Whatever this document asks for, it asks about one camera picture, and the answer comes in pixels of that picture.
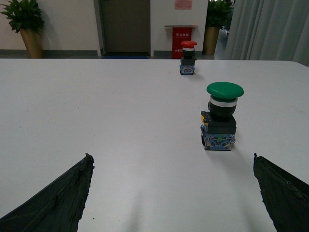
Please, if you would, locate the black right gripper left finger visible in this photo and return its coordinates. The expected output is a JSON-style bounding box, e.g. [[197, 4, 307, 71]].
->
[[0, 154, 94, 232]]

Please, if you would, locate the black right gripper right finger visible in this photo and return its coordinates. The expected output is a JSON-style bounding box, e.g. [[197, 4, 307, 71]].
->
[[253, 154, 309, 232]]

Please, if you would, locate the green mushroom push button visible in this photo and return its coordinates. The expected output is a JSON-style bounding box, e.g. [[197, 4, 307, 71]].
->
[[200, 82, 244, 151]]

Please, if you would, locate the red mushroom push button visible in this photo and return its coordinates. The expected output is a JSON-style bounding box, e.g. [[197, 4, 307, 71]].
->
[[180, 41, 197, 75]]

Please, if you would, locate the blue door mat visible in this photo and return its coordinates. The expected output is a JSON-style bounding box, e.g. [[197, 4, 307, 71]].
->
[[102, 56, 149, 59]]

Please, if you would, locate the grey curtain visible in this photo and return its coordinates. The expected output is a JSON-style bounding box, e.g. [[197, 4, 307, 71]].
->
[[225, 0, 309, 66]]

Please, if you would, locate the dark grey door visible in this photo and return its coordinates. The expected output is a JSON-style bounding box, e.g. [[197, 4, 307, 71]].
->
[[101, 0, 151, 54]]

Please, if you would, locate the left potted plant gold vase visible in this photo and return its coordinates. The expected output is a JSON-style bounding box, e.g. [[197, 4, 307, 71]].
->
[[1, 0, 44, 58]]

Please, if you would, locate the potted plant gold vase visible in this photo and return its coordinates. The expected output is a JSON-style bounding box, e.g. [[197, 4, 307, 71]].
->
[[202, 0, 233, 56], [1, 0, 44, 58]]

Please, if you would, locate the red fire extinguisher cabinet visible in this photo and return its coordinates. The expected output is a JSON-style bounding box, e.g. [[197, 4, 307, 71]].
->
[[165, 25, 198, 59]]

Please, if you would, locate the right potted plant gold vase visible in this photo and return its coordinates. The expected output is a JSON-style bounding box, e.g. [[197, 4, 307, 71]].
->
[[202, 0, 233, 56]]

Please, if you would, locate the pink paper wall notice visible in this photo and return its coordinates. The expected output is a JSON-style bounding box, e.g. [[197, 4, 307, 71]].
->
[[175, 0, 193, 10]]

